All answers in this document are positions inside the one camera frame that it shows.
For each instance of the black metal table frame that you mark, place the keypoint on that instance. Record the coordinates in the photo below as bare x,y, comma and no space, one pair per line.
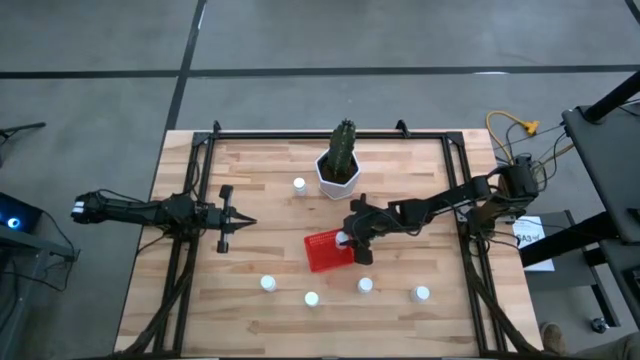
275,135

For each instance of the black device with blue light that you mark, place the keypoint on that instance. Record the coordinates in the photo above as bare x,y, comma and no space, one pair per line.
15,222

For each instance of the caster wheel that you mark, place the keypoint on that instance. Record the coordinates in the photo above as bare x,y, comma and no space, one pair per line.
598,325

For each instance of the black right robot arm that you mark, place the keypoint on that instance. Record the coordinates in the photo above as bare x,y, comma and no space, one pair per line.
440,200

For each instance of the black stand leg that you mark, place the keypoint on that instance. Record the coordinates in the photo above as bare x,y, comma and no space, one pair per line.
25,128

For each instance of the black cart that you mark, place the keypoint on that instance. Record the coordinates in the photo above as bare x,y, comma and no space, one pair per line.
610,160

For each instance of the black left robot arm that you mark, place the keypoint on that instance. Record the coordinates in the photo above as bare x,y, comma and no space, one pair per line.
130,212

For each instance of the green cactus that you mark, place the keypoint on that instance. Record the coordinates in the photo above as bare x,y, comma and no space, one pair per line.
341,150

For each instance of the person's shoe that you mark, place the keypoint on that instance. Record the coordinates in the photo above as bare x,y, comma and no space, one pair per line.
552,337

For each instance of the red plastic mesh basket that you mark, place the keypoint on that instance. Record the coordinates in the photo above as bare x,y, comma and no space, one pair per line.
322,255

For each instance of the white hexagonal plant pot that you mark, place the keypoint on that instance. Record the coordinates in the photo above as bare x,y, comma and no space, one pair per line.
337,191

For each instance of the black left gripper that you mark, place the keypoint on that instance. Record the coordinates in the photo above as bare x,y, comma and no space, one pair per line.
225,220

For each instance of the white paper sheet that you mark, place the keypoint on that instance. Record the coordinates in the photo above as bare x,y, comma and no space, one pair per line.
532,235

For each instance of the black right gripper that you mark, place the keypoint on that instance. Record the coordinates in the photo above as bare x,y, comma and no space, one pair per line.
375,222

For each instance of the person's leg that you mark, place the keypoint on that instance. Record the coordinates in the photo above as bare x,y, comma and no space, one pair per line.
615,347

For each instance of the grey metal stand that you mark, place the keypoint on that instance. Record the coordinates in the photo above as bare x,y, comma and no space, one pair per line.
35,242

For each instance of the black power adapter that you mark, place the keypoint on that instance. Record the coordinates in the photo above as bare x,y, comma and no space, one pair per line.
524,158

